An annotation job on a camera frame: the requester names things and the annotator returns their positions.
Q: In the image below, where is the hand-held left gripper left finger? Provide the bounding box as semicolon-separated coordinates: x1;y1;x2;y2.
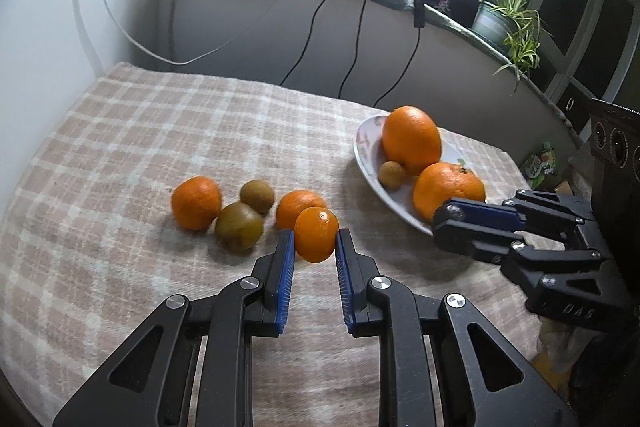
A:
52;229;296;427

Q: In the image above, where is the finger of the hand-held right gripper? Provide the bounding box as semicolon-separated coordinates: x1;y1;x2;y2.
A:
432;189;599;239
434;229;602;294

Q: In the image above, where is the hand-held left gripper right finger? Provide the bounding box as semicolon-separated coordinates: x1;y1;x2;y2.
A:
335;228;581;427

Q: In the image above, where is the orange with stem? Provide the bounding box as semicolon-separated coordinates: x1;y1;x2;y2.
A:
412;162;487;224

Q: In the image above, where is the tiny oval tangerine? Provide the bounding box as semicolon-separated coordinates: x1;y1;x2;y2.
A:
294;207;339;264

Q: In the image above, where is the brown longan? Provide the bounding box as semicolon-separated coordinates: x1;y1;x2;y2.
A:
378;161;407;192

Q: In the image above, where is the large orange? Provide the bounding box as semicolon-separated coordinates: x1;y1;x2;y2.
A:
382;106;443;176

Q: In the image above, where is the white floral plate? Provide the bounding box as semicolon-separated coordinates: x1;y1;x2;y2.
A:
354;115;488;238

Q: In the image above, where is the brown kiwi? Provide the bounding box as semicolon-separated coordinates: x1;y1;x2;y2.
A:
240;180;275;215
215;202;266;253

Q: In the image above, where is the small tangerine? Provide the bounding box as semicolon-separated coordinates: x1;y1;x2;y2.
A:
171;177;222;231
276;190;328;230

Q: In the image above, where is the green printed bag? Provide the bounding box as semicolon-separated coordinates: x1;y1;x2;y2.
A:
520;142;561;190

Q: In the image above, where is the white crumpled cloth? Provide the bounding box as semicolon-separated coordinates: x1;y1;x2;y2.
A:
537;317;591;374

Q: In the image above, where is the checked pink table cloth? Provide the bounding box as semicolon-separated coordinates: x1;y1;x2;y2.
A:
0;62;546;427

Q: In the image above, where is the plant pot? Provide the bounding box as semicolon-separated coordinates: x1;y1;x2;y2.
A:
472;1;516;44

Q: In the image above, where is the spider plant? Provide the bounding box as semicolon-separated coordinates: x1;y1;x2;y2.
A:
457;0;553;95

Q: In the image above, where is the black ring light cable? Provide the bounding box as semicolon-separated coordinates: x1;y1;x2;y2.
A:
372;0;430;108

